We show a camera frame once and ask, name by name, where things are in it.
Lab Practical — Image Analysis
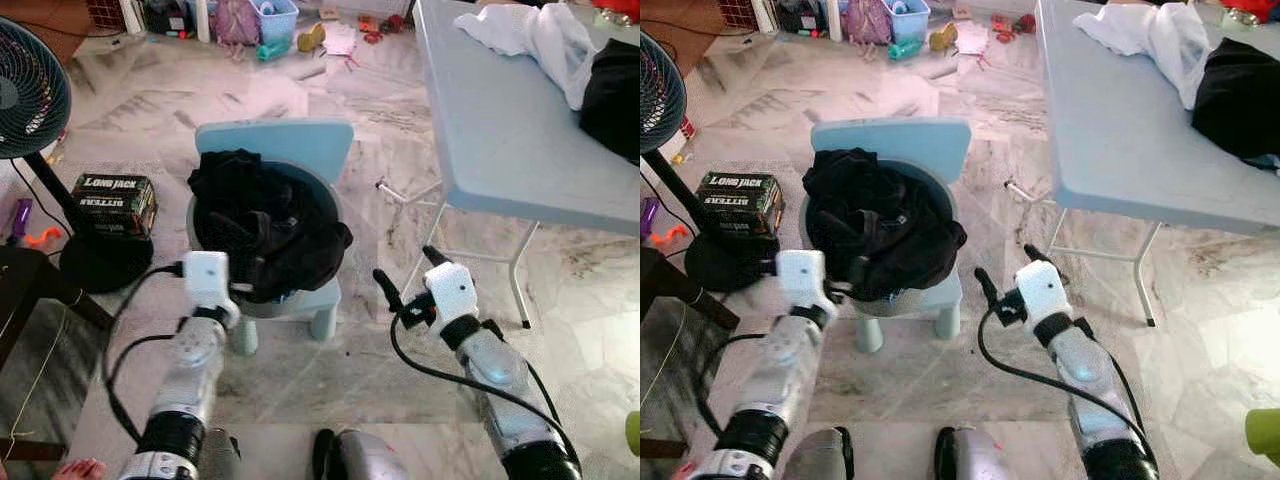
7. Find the black garment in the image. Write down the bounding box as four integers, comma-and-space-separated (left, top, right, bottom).
1189, 37, 1280, 171
579, 37, 641, 168
187, 149, 355, 305
802, 146, 970, 303

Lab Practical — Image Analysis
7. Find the grey laundry basket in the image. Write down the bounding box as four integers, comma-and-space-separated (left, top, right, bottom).
186, 158, 348, 321
799, 158, 963, 321

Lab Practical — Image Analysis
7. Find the silver right robot leg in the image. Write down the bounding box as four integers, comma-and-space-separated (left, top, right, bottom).
933, 424, 1023, 480
310, 427, 413, 480

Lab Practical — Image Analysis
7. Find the silver robot leg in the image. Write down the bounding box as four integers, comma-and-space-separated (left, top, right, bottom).
793, 424, 858, 480
933, 424, 1023, 480
310, 427, 413, 480
198, 427, 243, 480

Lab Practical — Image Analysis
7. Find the light blue folding table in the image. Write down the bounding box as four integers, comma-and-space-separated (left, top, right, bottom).
375, 0, 641, 330
1005, 0, 1280, 328

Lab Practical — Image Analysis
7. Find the light blue chair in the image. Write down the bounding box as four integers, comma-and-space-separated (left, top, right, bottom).
194, 119, 357, 357
809, 117, 974, 355

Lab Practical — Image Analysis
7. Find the silver left robot leg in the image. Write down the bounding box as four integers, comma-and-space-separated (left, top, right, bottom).
198, 427, 243, 480
793, 424, 858, 480

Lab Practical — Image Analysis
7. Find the dark side table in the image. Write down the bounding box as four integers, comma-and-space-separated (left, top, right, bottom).
0, 243, 117, 464
640, 243, 708, 463

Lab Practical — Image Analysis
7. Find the white cloth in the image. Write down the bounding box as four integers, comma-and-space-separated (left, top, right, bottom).
1071, 2, 1217, 112
454, 2, 602, 112

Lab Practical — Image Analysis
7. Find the dark green printed box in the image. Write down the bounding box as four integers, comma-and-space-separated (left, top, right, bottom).
694, 169, 785, 242
69, 172, 160, 242

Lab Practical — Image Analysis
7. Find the blue storage bin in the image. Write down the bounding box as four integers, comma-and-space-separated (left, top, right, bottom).
880, 0, 933, 44
245, 0, 302, 47

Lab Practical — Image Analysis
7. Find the black standing fan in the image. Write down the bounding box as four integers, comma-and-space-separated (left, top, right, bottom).
640, 28, 783, 294
0, 14, 157, 295

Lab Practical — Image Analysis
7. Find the pink bag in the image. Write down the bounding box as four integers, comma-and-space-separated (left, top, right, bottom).
212, 0, 264, 47
844, 0, 893, 47

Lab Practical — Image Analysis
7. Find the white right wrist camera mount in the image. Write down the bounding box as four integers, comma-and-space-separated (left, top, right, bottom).
422, 261, 480, 338
1012, 259, 1074, 338

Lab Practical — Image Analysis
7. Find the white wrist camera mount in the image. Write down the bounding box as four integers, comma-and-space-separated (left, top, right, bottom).
422, 261, 480, 338
182, 249, 242, 330
774, 249, 840, 328
1012, 259, 1074, 338

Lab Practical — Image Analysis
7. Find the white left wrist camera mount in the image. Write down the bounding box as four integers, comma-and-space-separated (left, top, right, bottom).
182, 249, 242, 330
774, 249, 840, 328

